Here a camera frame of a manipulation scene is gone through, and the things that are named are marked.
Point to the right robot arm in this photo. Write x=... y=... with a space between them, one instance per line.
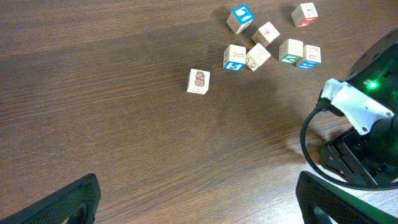
x=375 y=74

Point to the pineapple wooden block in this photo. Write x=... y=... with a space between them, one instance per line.
x=198 y=81

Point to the green Z wooden block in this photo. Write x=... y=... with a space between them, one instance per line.
x=291 y=51

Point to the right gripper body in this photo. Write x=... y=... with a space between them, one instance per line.
x=369 y=159

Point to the blue top wooden block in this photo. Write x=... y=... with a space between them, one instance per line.
x=240 y=18

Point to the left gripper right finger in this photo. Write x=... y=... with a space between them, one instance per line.
x=322 y=202

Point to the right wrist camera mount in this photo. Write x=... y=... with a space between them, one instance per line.
x=361 y=110

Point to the red A wooden block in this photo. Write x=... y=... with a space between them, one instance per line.
x=265 y=35

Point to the blue side wooden block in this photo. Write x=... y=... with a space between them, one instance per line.
x=257 y=56

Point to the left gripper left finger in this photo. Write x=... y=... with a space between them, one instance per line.
x=75 y=203

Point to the blue C wooden block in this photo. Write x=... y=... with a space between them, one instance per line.
x=311 y=57

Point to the blue five wooden block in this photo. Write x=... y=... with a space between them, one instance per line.
x=234 y=58

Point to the red bottom wooden block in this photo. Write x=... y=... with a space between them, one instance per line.
x=304 y=14

